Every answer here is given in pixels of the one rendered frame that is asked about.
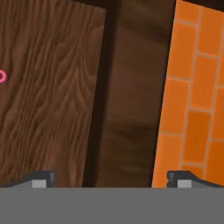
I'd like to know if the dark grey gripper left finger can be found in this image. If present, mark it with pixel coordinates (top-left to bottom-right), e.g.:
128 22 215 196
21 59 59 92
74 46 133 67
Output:
0 171 57 189

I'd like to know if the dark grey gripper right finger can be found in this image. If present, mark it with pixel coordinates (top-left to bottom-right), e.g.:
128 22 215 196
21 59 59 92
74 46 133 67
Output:
166 170 224 189

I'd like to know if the dark brown wooden cabinet front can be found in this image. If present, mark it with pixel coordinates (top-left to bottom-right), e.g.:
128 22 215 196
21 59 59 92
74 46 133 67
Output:
82 0 178 188

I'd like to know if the pink ring-shaped object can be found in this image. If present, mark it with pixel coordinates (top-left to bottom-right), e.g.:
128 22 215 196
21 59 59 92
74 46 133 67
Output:
0 69 8 84

